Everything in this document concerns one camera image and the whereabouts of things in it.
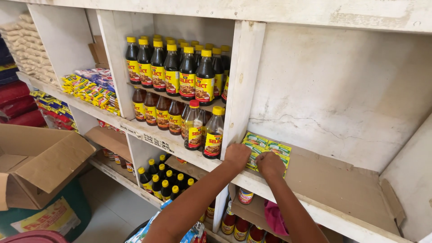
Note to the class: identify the person's right hand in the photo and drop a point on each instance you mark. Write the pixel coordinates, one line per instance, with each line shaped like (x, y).
(270, 164)

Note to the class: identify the person's left hand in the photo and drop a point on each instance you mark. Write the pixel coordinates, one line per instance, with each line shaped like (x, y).
(237, 156)

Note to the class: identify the person's left fingers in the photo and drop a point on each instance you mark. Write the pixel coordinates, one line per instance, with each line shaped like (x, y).
(248, 158)

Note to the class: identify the person's right fingers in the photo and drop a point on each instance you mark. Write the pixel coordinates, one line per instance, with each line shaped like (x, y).
(258, 161)

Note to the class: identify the stack of green seasoning packets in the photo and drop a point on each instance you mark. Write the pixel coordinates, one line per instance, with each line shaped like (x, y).
(276, 148)

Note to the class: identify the yellow-capped clear sauce bottle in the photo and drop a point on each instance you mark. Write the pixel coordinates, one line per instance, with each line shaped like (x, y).
(213, 138)

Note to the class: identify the bent cardboard tray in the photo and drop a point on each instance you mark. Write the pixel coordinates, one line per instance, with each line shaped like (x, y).
(249, 211)

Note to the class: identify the pink cloth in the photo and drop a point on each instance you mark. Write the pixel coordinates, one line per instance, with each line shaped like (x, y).
(275, 217)

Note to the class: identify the red-capped clear sauce bottle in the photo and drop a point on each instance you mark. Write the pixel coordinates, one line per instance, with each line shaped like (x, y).
(193, 130)

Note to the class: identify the row of red ketchup bottles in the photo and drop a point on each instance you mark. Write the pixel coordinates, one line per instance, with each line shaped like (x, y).
(241, 229)

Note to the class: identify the flat brown cardboard shelf liner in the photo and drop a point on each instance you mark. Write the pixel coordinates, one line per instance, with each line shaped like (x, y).
(337, 192)

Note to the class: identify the white wooden shelf unit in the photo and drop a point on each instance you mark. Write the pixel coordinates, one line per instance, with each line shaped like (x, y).
(303, 84)

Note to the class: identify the group of small dark bottles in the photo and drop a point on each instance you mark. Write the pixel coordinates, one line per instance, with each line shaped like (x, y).
(162, 184)

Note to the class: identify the bag of blue white packets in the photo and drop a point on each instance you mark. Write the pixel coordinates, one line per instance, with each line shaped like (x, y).
(195, 234)

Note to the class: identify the row of brown vinegar bottles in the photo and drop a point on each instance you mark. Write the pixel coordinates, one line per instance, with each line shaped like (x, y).
(158, 113)

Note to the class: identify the row of dark yellow-capped sauce bottles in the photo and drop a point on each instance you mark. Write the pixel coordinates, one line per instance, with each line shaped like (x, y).
(175, 71)

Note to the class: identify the row of small jars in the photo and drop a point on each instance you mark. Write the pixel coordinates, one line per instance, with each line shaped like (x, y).
(119, 161)

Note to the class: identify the brown cardboard sheet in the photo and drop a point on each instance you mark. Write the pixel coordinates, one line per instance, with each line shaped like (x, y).
(108, 140)

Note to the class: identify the row of small cans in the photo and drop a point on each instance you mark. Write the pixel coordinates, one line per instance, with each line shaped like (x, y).
(109, 125)

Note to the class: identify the stack of yellow sachet packets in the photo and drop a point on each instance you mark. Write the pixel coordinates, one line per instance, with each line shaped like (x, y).
(91, 92)

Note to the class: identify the stack of blue white sachets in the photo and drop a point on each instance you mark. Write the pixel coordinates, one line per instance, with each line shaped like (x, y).
(98, 75)

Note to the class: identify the green plastic bucket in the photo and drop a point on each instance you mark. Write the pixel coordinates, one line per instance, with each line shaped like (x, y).
(76, 206)

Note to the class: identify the folded brown cardboard pieces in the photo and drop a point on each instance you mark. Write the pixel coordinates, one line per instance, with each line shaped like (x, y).
(98, 52)

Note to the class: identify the pile of colourful snack packets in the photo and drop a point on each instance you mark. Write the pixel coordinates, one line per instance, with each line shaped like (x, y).
(55, 111)

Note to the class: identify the open brown cardboard box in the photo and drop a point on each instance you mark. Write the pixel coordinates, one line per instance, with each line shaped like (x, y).
(44, 158)

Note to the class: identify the yellow white printed sack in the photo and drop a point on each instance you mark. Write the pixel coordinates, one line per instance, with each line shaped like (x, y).
(47, 217)

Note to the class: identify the dark red plastic lid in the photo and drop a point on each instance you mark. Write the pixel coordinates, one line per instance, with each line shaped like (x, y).
(33, 237)

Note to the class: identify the stack of red packs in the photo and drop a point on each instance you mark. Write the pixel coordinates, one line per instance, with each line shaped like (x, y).
(18, 104)

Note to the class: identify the stack of clear noodle bags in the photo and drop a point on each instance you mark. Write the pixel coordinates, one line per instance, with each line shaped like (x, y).
(30, 50)

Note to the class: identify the stack of dark blue packs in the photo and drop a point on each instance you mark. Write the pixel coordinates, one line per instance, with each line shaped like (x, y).
(7, 65)

